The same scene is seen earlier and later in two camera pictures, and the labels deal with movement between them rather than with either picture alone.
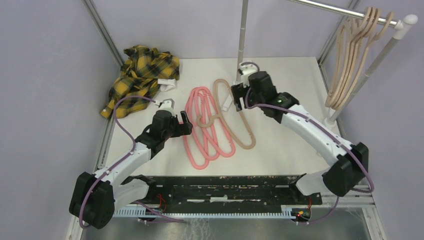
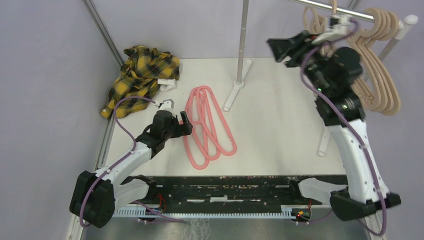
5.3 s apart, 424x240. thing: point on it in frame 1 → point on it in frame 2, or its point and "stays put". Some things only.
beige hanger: (359, 42) → (372, 41)
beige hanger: (351, 41) → (374, 45)
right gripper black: (239, 90) → (281, 47)
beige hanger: (355, 75) → (383, 58)
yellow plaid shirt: (139, 79) stays put
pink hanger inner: (213, 123) stays put
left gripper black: (182, 129) stays put
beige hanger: (218, 115) → (316, 24)
